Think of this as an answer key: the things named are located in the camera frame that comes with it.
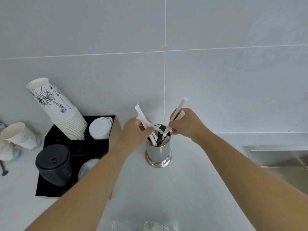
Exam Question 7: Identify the black stand foot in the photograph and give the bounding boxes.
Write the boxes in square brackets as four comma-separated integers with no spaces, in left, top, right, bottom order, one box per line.
[0,160,9,176]

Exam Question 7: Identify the person's right hand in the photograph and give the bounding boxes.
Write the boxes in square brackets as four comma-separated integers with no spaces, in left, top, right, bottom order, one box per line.
[169,108,208,144]

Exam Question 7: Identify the stainless steel straw holder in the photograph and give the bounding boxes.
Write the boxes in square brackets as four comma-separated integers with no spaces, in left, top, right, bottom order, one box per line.
[145,124,173,168]

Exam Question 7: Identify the person's right forearm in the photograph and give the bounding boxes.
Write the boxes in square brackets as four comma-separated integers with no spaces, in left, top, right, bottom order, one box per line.
[191,127,308,231]

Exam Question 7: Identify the stack of printed paper cups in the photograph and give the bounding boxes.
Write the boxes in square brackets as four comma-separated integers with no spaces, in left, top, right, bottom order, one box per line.
[26,77,88,140]

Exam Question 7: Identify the person's left hand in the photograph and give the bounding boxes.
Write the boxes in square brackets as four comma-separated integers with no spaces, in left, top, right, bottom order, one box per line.
[117,117,155,152]

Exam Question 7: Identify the black cardboard organizer box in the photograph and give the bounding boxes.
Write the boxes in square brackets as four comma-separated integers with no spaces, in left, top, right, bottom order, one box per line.
[35,115,122,200]

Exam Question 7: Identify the person's left forearm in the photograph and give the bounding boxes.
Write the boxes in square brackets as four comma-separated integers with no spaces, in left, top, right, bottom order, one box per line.
[25,141,136,231]

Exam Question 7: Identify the clear plastic bag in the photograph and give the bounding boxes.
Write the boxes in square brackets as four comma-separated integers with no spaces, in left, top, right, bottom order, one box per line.
[106,219,179,231]

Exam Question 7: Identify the stainless steel sink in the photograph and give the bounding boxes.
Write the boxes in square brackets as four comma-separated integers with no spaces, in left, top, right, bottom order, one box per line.
[242,145,308,196]

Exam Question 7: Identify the stack of clear cup lids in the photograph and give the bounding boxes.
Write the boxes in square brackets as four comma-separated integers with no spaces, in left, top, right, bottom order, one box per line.
[77,158,100,182]

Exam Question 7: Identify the stack of black cup lids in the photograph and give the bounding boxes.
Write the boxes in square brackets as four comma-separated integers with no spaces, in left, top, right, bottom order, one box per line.
[35,144,73,188]

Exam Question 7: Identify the single white paper cup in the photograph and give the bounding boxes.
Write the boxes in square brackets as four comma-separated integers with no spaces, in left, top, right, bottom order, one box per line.
[0,122,38,150]
[0,138,22,163]

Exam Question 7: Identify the stack of white cup lids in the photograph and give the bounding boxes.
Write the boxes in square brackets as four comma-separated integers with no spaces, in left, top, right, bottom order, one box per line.
[89,117,114,140]

